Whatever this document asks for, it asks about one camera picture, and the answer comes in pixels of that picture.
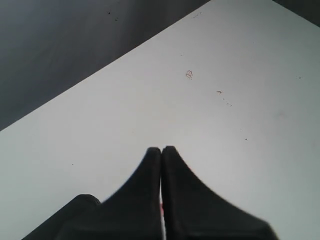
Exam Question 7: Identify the black plastic tool case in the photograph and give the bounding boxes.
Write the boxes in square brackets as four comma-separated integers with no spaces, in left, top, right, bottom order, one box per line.
[22,194,101,240]

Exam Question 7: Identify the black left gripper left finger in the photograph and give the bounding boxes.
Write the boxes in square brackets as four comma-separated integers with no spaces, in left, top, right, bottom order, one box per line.
[57,147,161,240]

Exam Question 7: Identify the white backdrop cloth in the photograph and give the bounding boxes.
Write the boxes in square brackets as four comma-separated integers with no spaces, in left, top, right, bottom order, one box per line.
[0,0,213,132]

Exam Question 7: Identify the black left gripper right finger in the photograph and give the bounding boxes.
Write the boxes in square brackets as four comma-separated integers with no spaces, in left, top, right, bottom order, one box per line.
[161,146,278,240]

